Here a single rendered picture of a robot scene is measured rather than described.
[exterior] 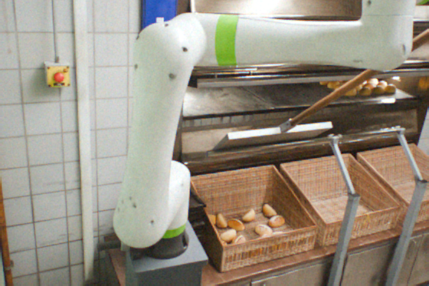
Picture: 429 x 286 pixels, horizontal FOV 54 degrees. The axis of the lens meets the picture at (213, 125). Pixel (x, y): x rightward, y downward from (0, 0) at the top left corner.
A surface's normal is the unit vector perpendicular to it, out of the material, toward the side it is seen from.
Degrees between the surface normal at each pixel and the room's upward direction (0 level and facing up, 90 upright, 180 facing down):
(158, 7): 90
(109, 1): 90
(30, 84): 90
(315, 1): 70
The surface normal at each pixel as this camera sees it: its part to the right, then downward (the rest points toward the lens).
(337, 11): 0.42, 0.03
